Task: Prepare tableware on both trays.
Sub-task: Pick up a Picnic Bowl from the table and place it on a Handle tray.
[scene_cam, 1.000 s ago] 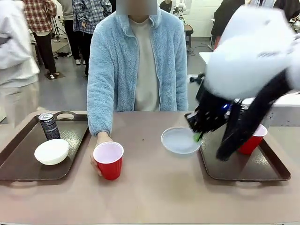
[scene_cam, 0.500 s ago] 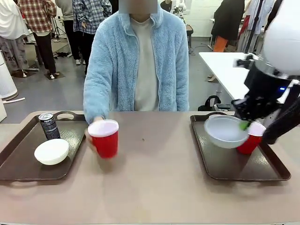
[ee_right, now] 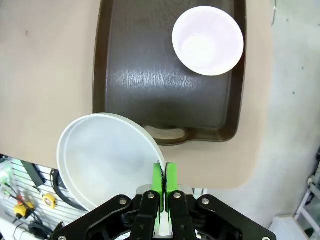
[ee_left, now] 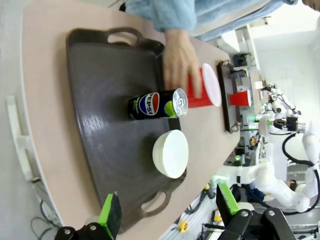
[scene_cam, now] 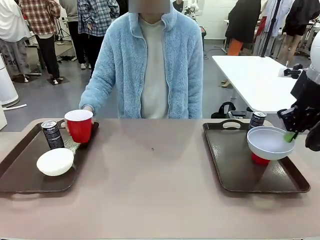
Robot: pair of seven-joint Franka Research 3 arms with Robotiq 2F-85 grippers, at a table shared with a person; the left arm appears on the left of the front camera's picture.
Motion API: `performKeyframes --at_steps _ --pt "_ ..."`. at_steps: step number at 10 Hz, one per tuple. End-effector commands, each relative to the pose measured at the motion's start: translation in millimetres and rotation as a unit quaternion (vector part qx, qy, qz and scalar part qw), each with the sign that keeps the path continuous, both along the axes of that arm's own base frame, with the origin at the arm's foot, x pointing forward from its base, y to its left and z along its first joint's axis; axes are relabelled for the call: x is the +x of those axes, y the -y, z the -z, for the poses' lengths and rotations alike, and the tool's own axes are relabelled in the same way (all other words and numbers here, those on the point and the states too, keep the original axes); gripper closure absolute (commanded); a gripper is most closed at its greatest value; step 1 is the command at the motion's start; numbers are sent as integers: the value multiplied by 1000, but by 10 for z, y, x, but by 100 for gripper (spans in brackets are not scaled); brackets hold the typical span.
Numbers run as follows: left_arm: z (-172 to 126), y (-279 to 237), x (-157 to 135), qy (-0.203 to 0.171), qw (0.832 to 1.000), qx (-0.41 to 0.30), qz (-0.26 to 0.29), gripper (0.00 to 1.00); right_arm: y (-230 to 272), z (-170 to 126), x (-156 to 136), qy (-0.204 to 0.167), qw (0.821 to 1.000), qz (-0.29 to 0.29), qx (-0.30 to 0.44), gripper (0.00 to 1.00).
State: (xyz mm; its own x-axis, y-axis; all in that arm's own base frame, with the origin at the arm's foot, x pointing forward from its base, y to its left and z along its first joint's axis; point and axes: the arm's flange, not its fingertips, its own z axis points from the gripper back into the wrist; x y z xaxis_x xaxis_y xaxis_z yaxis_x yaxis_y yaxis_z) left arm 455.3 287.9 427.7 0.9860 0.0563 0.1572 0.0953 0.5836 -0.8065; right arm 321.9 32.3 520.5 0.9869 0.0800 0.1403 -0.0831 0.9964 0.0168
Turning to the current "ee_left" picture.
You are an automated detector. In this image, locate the red plastic cup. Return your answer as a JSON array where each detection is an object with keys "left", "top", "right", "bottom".
[
  {"left": 229, "top": 89, "right": 252, "bottom": 107},
  {"left": 186, "top": 62, "right": 223, "bottom": 109}
]

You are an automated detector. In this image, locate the person right forearm blue sleeve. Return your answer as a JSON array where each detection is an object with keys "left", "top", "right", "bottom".
[{"left": 124, "top": 0, "right": 197, "bottom": 33}]

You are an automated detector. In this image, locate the person right hand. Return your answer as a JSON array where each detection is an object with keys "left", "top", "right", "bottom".
[{"left": 162, "top": 28, "right": 203, "bottom": 100}]

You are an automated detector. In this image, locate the black Pepsi can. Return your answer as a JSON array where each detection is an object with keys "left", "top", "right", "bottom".
[{"left": 126, "top": 87, "right": 189, "bottom": 121}]

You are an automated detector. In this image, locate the black background camera box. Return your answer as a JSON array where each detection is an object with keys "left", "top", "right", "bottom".
[{"left": 232, "top": 53, "right": 251, "bottom": 68}]

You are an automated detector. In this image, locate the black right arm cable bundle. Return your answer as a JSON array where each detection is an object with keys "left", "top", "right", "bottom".
[{"left": 281, "top": 131, "right": 320, "bottom": 192}]

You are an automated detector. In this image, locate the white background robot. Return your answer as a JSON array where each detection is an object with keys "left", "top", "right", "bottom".
[{"left": 261, "top": 83, "right": 302, "bottom": 117}]

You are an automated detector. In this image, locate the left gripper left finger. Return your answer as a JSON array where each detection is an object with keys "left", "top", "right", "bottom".
[{"left": 53, "top": 191, "right": 123, "bottom": 240}]

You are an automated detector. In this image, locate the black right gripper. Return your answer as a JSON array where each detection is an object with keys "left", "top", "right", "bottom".
[{"left": 286, "top": 116, "right": 300, "bottom": 132}]

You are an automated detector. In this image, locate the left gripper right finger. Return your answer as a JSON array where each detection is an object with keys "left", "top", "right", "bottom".
[{"left": 216, "top": 183, "right": 298, "bottom": 240}]

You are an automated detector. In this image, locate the brown plastic serving tray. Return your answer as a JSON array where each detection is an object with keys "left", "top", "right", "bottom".
[
  {"left": 65, "top": 26, "right": 188, "bottom": 235},
  {"left": 216, "top": 59, "right": 242, "bottom": 134}
]

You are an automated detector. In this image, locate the white frame rail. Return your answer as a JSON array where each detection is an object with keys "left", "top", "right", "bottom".
[{"left": 6, "top": 94, "right": 41, "bottom": 183}]

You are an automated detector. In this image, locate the beige shirt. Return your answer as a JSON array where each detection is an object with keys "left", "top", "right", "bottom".
[{"left": 194, "top": 0, "right": 273, "bottom": 36}]

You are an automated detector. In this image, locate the white plastic bowl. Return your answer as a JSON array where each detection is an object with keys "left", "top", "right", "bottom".
[{"left": 152, "top": 129, "right": 190, "bottom": 180}]

